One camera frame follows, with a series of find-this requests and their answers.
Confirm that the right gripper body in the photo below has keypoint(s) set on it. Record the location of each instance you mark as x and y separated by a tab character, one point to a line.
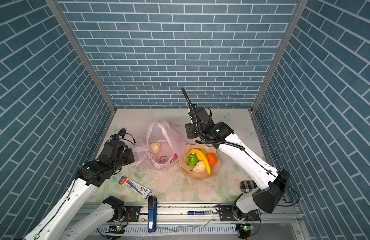
192	131

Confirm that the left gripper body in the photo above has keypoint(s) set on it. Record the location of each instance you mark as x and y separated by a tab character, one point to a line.
127	158

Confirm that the yellow fake banana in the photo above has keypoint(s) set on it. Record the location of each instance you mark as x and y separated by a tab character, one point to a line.
201	158

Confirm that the orange fake tangerine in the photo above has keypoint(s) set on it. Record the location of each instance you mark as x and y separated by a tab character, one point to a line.
212	159

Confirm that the green fake fruit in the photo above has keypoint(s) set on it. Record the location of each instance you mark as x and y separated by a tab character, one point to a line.
191	160

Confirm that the pink plastic bag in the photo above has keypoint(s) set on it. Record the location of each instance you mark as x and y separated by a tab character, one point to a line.
171	143

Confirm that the cream fake pear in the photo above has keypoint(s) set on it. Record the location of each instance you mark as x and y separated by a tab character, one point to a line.
199	167

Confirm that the peach scalloped bowl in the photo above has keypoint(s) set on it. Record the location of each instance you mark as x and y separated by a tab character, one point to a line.
187	171

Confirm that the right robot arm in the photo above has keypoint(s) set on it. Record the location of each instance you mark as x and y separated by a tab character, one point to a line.
271	184

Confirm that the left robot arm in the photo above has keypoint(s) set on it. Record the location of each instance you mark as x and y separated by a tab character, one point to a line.
89	178

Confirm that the black stapler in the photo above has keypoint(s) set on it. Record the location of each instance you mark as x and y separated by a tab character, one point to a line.
121	134

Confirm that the toothpaste box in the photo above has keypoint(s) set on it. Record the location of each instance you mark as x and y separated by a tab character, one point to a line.
135	187

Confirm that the blue stapler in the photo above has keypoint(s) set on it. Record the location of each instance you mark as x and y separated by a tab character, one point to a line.
152	214

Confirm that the plaid glasses case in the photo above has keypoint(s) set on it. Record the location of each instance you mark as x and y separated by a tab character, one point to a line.
247	186

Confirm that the blue marker pen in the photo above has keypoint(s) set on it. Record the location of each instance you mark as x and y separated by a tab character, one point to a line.
200	213

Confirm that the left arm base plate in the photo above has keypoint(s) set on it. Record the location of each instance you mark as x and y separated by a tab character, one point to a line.
131	214

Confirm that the aluminium front rail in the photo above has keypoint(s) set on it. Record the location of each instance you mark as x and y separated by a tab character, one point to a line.
177	214

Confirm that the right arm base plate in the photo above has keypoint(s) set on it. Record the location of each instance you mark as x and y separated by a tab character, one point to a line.
229	213

